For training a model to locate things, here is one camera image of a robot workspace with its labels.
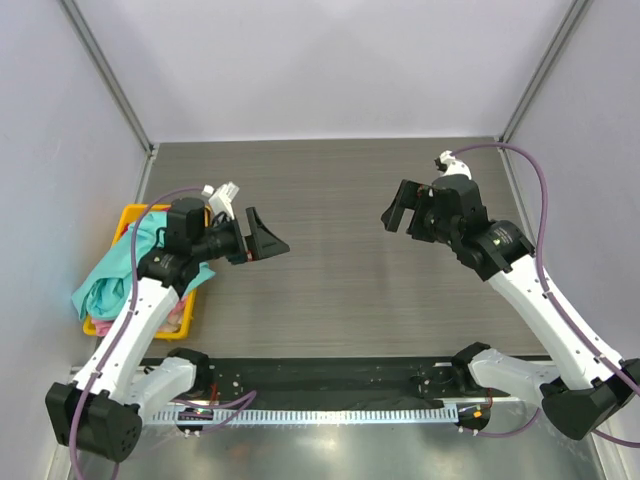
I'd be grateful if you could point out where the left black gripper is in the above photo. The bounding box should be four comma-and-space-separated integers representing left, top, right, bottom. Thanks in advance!
191, 206, 287, 264

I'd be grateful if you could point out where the teal t shirt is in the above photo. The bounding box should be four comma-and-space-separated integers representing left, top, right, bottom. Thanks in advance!
71, 209, 217, 322

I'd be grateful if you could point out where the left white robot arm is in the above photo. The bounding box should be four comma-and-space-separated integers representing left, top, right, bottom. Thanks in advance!
45, 189, 290, 463

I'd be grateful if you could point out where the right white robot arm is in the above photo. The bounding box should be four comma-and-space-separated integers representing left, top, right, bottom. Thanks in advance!
381, 174, 639, 440

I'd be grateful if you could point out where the light pink t shirt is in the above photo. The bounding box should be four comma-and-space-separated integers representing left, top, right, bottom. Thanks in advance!
90, 299, 187, 337

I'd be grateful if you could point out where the yellow plastic bin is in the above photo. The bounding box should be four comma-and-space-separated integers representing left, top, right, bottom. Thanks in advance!
82, 203, 199, 341

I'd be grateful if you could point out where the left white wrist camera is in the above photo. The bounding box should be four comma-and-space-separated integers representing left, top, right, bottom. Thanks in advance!
201, 182, 240, 220

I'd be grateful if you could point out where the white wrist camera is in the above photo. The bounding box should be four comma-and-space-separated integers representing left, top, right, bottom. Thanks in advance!
434, 150, 472, 180
201, 182, 240, 220

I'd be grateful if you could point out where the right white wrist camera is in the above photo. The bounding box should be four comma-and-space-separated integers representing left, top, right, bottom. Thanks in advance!
434, 150, 472, 180

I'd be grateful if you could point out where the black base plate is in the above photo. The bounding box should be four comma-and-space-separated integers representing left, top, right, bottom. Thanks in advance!
209, 356, 505, 401

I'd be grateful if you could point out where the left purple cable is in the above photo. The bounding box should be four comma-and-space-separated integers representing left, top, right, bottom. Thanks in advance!
67, 185, 259, 480

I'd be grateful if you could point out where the perforated metal cable rail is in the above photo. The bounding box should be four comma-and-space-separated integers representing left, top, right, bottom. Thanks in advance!
147, 404, 459, 426

